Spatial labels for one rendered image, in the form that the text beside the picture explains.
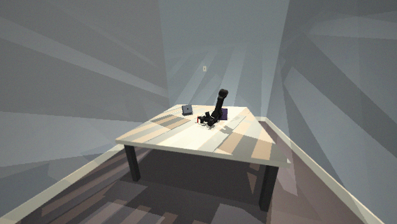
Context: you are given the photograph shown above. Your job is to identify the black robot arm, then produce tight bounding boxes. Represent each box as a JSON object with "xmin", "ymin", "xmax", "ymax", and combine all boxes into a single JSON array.
[{"xmin": 205, "ymin": 89, "xmax": 228, "ymax": 127}]

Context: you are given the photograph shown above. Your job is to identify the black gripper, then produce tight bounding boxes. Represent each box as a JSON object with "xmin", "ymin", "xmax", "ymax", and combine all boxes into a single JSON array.
[{"xmin": 198, "ymin": 115, "xmax": 210, "ymax": 123}]

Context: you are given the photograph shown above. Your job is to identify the grey sloped panel with hole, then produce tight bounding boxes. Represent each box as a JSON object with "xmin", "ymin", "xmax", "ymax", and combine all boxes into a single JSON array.
[{"xmin": 182, "ymin": 104, "xmax": 193, "ymax": 116}]

